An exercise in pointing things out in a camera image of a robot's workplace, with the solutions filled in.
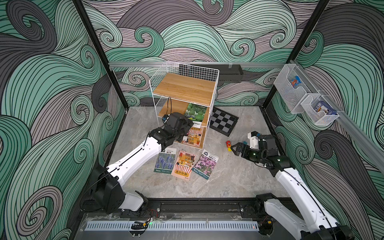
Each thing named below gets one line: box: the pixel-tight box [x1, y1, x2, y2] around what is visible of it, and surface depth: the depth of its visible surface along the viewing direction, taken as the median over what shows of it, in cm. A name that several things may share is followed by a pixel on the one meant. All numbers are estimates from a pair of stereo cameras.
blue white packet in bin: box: [314, 101, 338, 115], surface depth 67 cm
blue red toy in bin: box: [291, 75, 302, 88], surface depth 85 cm
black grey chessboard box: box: [209, 106, 239, 137], surface depth 109 cm
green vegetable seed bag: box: [184, 103, 207, 129], surface depth 83 cm
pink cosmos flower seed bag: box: [192, 149, 219, 180], surface depth 90 cm
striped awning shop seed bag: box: [181, 127, 203, 146], surface depth 102 cm
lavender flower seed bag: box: [153, 147, 177, 174], surface depth 92 cm
